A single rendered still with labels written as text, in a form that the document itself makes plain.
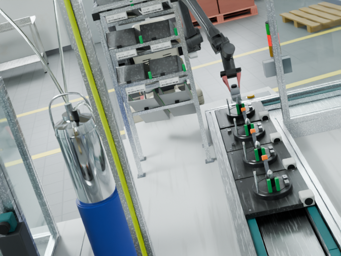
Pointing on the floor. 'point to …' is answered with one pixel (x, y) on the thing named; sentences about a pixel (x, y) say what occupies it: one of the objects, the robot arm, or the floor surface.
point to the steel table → (33, 40)
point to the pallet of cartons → (225, 6)
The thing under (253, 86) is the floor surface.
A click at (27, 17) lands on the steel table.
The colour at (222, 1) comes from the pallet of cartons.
